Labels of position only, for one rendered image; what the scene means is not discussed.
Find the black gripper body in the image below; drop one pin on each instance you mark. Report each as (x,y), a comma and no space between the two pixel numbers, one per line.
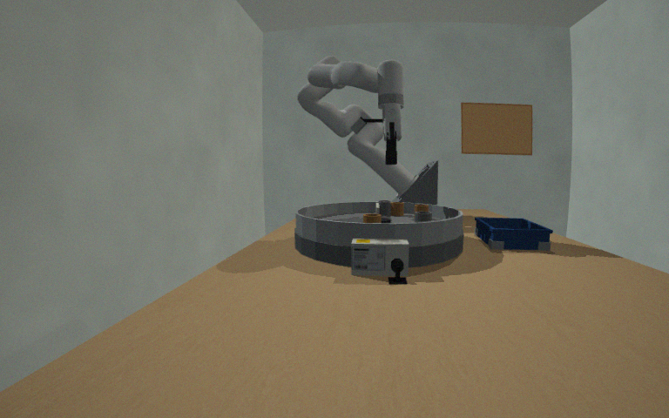
(391,112)

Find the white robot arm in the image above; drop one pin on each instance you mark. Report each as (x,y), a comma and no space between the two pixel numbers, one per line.
(362,76)

